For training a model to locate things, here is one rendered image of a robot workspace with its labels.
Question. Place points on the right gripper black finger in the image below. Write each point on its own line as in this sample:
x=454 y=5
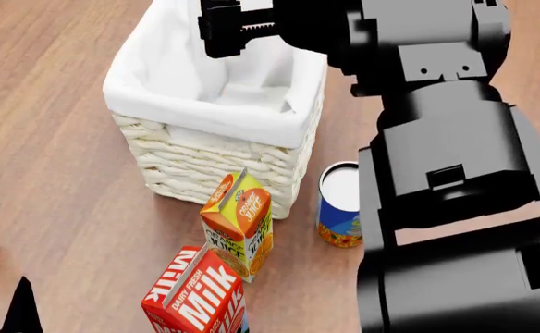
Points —
x=221 y=34
x=304 y=43

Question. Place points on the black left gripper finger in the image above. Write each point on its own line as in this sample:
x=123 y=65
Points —
x=20 y=308

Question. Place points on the white cloth basket liner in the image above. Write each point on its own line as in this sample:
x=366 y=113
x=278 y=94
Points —
x=196 y=90

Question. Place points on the white woven wicker basket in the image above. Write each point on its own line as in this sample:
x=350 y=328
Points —
x=214 y=163

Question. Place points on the blue can with white lid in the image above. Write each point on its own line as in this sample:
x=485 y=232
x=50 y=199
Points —
x=339 y=204

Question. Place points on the red milk carton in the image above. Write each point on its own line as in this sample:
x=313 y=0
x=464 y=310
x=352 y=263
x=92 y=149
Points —
x=196 y=295

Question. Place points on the orange juice carton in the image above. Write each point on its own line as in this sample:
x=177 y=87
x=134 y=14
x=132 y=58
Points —
x=240 y=225

